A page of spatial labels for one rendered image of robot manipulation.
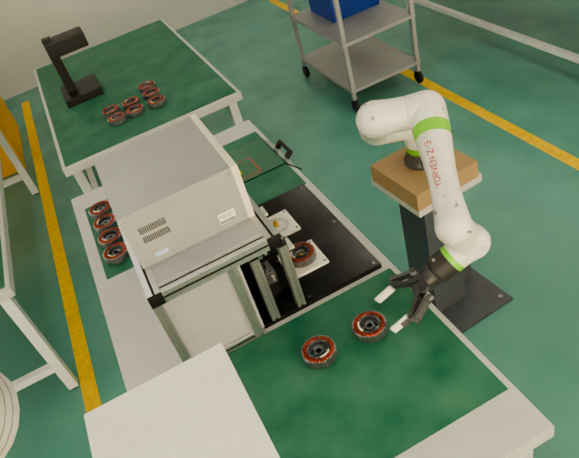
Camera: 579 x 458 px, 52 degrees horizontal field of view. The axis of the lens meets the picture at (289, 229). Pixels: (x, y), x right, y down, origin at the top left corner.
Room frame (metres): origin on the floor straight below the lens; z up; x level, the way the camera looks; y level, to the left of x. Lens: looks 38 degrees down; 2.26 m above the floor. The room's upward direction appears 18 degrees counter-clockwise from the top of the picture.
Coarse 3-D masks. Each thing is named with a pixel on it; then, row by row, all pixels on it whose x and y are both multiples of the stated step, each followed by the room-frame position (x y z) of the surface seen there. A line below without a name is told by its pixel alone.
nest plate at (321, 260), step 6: (306, 252) 1.70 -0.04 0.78; (318, 252) 1.68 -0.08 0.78; (318, 258) 1.64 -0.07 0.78; (324, 258) 1.63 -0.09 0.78; (282, 264) 1.67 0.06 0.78; (312, 264) 1.62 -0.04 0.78; (318, 264) 1.61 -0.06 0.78; (300, 270) 1.61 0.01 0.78; (306, 270) 1.60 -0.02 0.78; (312, 270) 1.60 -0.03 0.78; (300, 276) 1.59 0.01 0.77
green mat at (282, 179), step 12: (228, 144) 2.72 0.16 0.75; (240, 144) 2.68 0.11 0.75; (276, 168) 2.36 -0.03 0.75; (288, 168) 2.33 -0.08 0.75; (252, 180) 2.33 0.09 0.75; (264, 180) 2.30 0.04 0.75; (276, 180) 2.27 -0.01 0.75; (288, 180) 2.24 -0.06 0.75; (300, 180) 2.21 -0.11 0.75; (252, 192) 2.24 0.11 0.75; (264, 192) 2.21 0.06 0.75; (276, 192) 2.18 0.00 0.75; (96, 240) 2.25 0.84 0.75; (108, 264) 2.05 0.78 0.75; (120, 264) 2.02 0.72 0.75; (132, 264) 2.00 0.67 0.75; (108, 276) 1.97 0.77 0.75
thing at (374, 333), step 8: (368, 312) 1.32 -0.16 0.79; (376, 312) 1.31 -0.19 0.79; (360, 320) 1.30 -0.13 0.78; (368, 320) 1.30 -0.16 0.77; (376, 320) 1.28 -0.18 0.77; (384, 320) 1.27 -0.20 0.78; (352, 328) 1.28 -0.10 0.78; (360, 328) 1.26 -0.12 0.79; (368, 328) 1.26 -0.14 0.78; (376, 328) 1.24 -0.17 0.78; (384, 328) 1.24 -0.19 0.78; (360, 336) 1.23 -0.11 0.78; (368, 336) 1.22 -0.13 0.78; (376, 336) 1.22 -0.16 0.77
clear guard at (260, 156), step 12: (252, 144) 2.09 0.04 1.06; (264, 144) 2.06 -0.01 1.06; (240, 156) 2.03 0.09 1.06; (252, 156) 2.00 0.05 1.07; (264, 156) 1.98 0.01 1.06; (276, 156) 1.95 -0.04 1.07; (240, 168) 1.95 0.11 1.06; (252, 168) 1.92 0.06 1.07; (264, 168) 1.90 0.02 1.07; (300, 168) 1.90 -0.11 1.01
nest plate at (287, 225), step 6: (270, 216) 1.98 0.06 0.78; (276, 216) 1.97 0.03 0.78; (282, 216) 1.95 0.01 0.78; (288, 216) 1.94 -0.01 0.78; (282, 222) 1.92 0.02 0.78; (288, 222) 1.91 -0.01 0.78; (294, 222) 1.89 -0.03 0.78; (276, 228) 1.89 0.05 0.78; (282, 228) 1.88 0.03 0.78; (288, 228) 1.87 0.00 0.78; (294, 228) 1.86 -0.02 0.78; (300, 228) 1.85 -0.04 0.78; (282, 234) 1.84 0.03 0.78; (288, 234) 1.84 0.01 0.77
